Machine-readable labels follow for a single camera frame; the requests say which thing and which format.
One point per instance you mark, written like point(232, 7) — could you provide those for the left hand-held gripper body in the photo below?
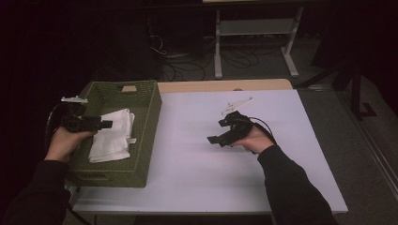
point(78, 120)

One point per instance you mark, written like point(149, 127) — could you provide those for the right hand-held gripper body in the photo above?
point(239, 123)

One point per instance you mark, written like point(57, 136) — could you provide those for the white cloth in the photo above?
point(111, 137)

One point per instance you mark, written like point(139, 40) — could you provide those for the green woven basket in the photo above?
point(144, 140)

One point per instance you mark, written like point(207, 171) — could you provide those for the person's right hand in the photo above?
point(255, 140)

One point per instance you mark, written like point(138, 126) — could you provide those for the person's left hand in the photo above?
point(62, 145)

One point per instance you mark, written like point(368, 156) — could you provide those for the black metal stand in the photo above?
point(356, 90)

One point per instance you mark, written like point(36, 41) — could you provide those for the white metal table frame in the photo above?
point(256, 26)

